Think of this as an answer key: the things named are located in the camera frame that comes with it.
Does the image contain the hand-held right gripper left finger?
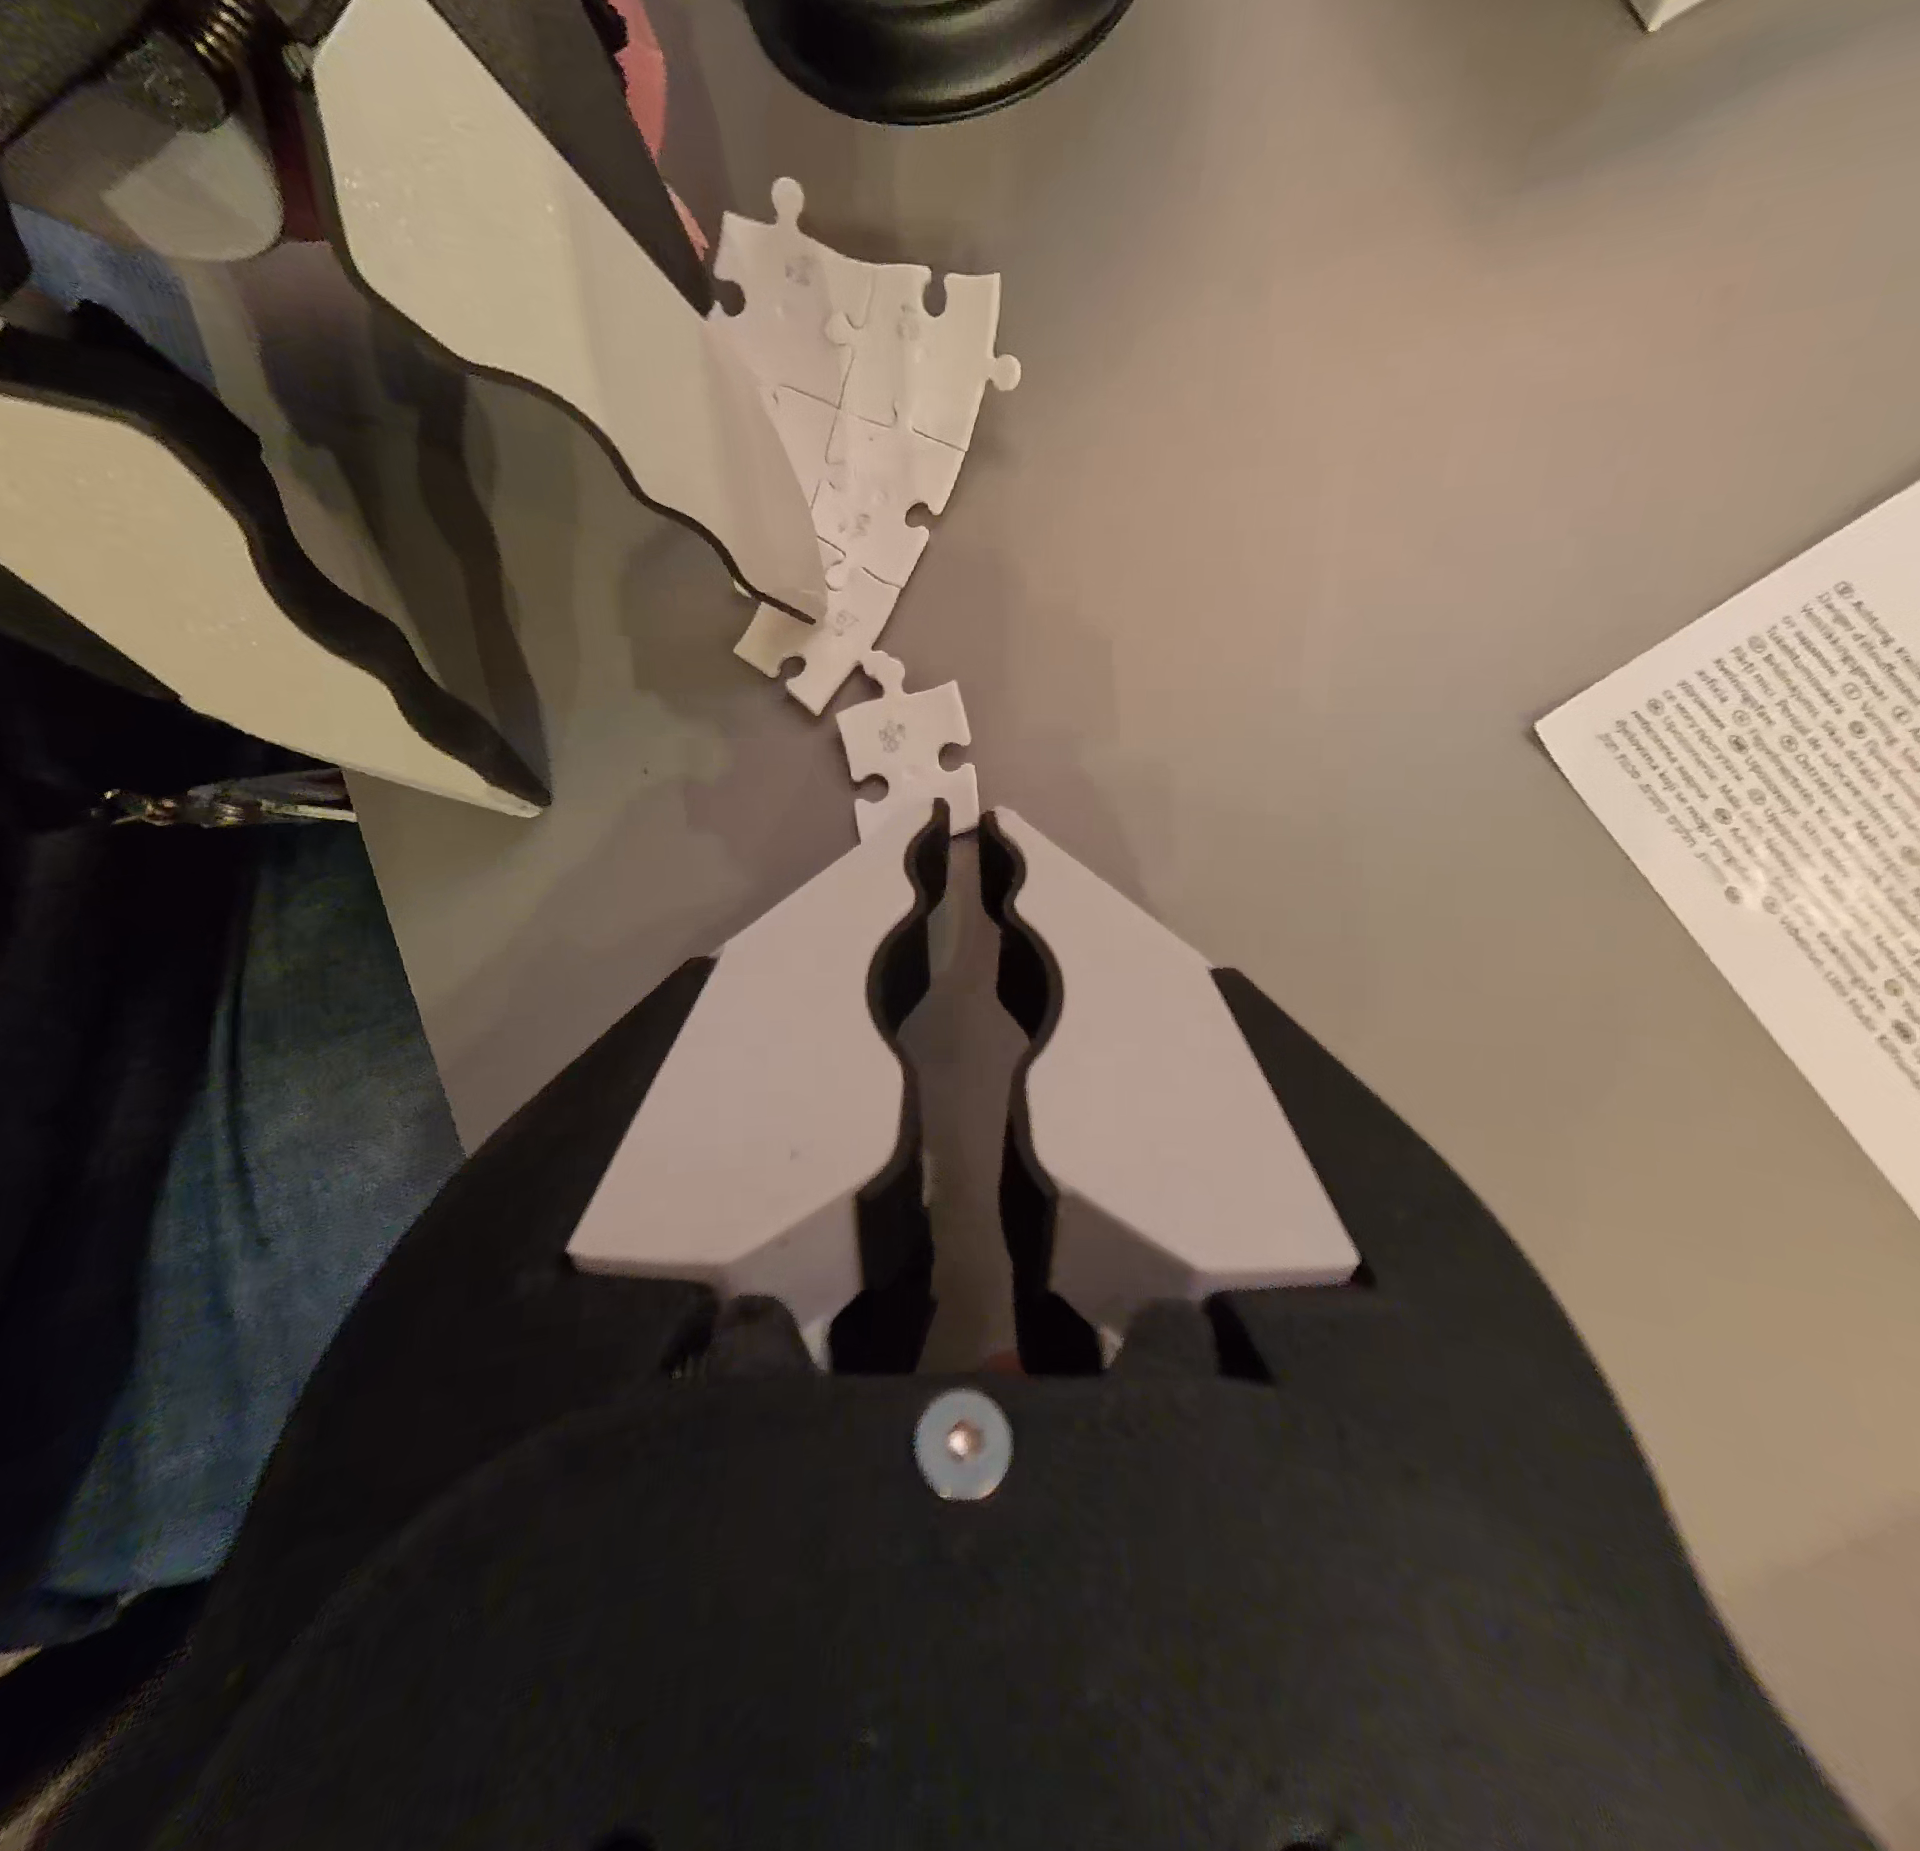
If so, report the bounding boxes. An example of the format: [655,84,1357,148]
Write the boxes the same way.
[563,804,955,1375]

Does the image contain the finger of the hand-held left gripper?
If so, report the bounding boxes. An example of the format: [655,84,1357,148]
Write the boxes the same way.
[0,324,554,822]
[292,0,824,626]

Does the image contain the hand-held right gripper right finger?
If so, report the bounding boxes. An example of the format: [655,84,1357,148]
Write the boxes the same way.
[978,806,1363,1375]

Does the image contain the white puzzle piece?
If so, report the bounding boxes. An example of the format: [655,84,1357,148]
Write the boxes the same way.
[836,652,983,846]

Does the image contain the joined white puzzle pieces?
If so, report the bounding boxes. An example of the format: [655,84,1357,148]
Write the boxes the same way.
[707,178,1025,716]

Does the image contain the black ball stand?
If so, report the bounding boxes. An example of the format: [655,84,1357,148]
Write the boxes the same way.
[737,0,1165,128]

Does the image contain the person's left hand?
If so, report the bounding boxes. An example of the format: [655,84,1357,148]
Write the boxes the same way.
[557,0,715,258]

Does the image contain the person's leg in blue jeans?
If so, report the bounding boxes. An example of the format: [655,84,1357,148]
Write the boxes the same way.
[0,202,470,1649]

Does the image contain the white instruction sheet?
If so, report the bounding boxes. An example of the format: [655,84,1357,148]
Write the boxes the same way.
[1531,480,1920,1225]

